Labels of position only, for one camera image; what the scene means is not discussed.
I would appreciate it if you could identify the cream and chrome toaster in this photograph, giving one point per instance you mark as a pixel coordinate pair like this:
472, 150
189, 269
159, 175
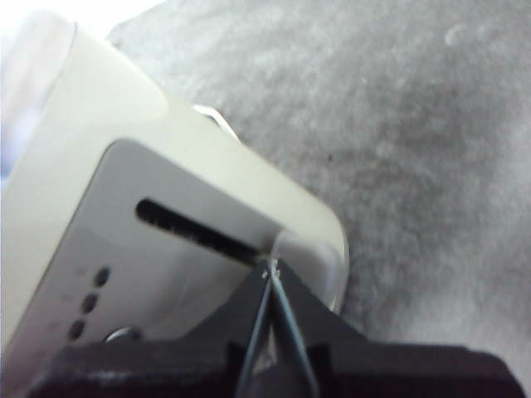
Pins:
137, 124

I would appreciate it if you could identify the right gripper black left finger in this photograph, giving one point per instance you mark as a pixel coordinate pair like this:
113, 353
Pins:
157, 367

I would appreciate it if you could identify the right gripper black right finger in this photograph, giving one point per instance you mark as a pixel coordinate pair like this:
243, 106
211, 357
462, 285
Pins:
394, 369

